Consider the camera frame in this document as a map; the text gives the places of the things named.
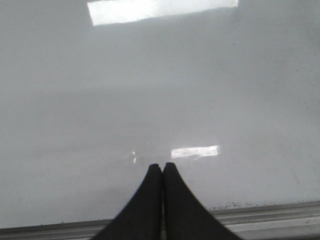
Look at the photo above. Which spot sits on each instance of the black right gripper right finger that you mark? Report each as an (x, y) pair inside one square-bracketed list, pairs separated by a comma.
[(185, 217)]

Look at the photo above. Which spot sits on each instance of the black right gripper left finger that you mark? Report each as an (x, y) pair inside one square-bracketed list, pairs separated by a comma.
[(141, 218)]

